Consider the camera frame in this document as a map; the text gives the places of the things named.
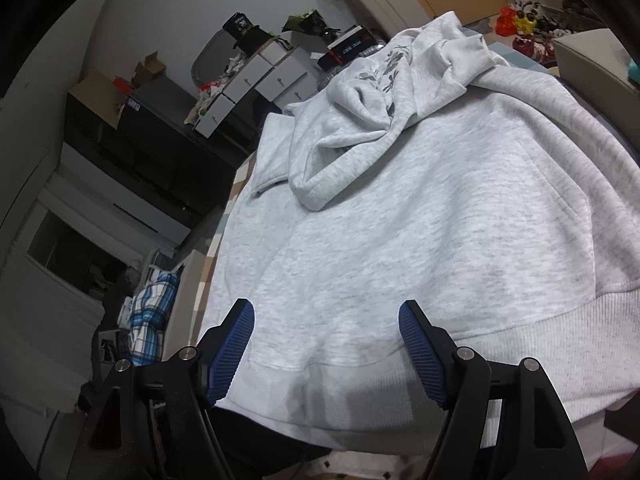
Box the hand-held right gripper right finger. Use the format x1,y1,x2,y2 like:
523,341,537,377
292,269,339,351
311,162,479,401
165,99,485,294
398,300,588,480

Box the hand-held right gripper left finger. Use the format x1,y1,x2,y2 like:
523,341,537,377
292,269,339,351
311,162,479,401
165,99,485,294
65,299,257,480

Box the light grey hoodie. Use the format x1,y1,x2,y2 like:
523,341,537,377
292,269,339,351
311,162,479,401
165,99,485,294
204,10,640,441

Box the beige bed base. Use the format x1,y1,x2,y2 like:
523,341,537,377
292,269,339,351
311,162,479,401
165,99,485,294
165,250,216,361

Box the blue plaid cloth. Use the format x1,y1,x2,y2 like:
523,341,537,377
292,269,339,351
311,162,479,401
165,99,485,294
120,267,181,366

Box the small black box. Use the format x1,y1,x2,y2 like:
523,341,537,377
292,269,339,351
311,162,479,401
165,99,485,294
92,330,131,366

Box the black cabinet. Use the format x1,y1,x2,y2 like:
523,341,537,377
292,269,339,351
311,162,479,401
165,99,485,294
64,77,256,231

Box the crumpled plastic bags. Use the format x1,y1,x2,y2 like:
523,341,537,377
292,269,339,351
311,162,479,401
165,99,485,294
185,55,251,126

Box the white drawer cabinet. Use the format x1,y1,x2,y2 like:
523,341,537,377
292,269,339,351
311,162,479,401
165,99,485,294
194,45,331,138

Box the large cardboard box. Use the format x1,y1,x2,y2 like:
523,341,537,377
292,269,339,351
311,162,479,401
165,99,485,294
67,72,133,128

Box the grey oval mirror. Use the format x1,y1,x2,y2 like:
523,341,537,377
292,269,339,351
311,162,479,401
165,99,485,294
191,30,241,88

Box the small cardboard box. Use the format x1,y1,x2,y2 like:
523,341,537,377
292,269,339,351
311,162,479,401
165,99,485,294
132,51,168,86

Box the clear plastic bottles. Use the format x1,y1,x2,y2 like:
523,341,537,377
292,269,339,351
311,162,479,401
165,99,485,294
357,40,396,61

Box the black box with red print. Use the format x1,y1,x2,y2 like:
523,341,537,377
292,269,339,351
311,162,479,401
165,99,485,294
318,25,376,68

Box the maroon shoes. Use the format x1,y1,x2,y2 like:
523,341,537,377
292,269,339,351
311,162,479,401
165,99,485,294
512,35,553,61

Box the dark wrapped bouquet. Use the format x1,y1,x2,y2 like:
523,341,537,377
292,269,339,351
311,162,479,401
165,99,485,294
281,9,341,41

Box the grey upholstered bench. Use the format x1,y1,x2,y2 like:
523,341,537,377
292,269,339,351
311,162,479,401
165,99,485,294
552,30,640,96

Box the red plastic bag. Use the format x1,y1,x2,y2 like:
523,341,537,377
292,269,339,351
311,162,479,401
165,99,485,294
497,6,518,36

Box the pile of assorted sneakers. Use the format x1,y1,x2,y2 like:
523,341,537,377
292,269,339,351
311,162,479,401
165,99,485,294
510,0,601,36

